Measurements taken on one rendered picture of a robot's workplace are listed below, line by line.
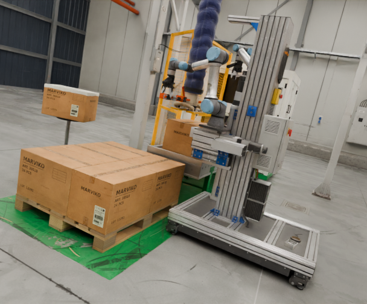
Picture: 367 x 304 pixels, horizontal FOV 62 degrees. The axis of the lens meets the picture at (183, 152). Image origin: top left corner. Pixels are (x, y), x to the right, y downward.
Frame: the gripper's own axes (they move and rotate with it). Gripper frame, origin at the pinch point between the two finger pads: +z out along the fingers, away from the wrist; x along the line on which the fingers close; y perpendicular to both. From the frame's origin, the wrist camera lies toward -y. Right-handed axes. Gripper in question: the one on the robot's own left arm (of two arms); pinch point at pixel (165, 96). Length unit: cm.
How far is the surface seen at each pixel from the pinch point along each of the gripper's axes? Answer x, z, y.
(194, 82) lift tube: -4, -19, 51
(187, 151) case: -11, 55, 52
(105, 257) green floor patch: -24, 120, -86
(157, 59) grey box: 89, -42, 118
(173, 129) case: 11, 36, 52
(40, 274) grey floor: -8, 120, -129
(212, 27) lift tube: -9, -78, 55
